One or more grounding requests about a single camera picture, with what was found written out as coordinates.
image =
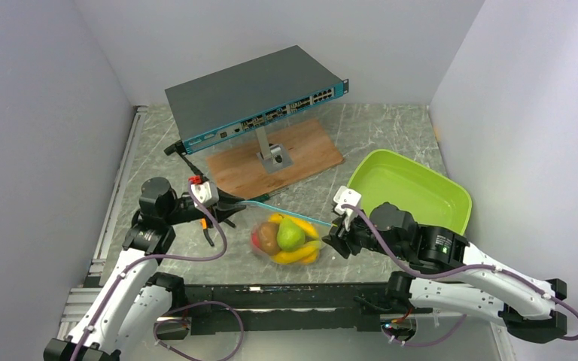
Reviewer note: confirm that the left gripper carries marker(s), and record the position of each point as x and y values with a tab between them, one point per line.
226	208

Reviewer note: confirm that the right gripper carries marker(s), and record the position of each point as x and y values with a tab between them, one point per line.
342	240

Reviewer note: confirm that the orange yellow mango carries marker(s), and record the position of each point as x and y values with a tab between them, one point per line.
311	258

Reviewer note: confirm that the yellow banana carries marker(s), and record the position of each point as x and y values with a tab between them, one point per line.
286	258
309	230

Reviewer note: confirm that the green pear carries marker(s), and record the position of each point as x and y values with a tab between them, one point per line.
290	237

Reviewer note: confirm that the red apple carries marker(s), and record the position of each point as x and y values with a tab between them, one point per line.
255	241

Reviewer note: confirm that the brown kiwi fruit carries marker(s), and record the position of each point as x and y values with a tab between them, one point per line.
267	237

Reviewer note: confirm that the clear zip top bag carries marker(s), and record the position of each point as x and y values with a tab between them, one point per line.
258	212

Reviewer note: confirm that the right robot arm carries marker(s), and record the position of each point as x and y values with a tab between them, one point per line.
441	269

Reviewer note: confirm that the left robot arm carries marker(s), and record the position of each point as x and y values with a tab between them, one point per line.
136	293

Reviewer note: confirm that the orange black pliers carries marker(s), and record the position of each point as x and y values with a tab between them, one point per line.
206	233

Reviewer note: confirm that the wooden board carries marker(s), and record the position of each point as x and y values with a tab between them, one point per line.
238	170

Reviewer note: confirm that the green plastic tray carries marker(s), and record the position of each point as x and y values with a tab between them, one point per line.
432	198

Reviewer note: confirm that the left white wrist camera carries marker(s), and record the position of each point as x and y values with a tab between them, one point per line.
203	192

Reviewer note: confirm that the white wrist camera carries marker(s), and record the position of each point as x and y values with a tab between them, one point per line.
346	201
203	192

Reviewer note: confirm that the green handled screwdriver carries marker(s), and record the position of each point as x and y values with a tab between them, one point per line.
273	193

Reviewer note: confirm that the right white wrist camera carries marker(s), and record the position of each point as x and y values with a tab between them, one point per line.
346	201

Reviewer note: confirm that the grey metal stand bracket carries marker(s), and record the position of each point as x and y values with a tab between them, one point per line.
273	157

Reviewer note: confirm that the grey teal network switch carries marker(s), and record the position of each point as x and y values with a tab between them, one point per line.
248	96

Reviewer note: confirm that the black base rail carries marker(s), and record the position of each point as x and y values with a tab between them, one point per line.
208	309

